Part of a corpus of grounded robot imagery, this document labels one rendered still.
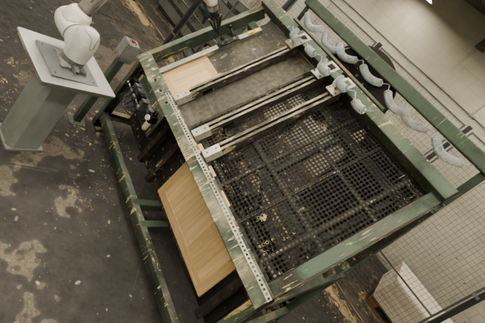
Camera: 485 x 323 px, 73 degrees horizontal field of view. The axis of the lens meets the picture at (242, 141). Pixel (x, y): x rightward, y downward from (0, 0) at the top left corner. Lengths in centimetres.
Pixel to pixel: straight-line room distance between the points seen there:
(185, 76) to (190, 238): 127
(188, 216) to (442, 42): 592
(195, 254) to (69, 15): 178
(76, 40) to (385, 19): 624
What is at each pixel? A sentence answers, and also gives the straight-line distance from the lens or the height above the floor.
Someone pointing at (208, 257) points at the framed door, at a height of 46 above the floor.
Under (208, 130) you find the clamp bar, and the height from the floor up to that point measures 101.
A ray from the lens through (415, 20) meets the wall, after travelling 747.
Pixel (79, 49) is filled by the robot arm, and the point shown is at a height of 91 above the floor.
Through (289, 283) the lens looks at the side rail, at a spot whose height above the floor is 99.
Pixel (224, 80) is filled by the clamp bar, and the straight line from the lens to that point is 262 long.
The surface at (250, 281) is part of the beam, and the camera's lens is 193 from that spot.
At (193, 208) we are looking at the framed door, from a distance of 251.
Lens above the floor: 193
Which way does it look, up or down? 20 degrees down
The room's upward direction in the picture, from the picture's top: 46 degrees clockwise
